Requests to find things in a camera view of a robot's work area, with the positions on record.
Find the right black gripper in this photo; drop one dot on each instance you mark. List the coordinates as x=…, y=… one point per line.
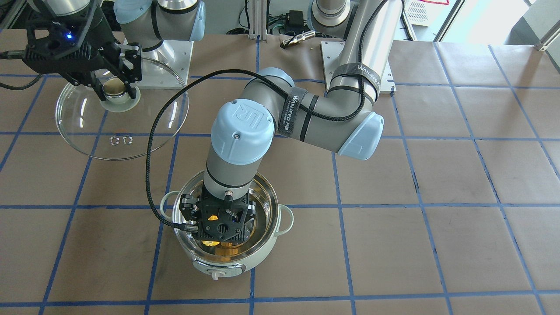
x=101, y=38

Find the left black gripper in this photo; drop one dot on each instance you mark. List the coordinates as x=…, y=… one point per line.
x=188, y=208

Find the yellow corn cob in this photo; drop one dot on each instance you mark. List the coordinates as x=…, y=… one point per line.
x=212, y=243

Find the glass pot lid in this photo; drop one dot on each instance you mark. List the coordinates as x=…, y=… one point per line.
x=117, y=128

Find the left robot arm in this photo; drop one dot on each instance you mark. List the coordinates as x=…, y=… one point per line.
x=342, y=121

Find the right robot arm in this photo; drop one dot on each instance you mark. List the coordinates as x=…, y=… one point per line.
x=181, y=20

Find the mint green pot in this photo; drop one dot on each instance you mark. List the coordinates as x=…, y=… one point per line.
x=229, y=259

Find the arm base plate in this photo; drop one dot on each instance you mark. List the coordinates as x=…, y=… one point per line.
x=331, y=51
x=170, y=65

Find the aluminium frame post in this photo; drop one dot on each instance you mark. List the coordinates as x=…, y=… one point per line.
x=258, y=19

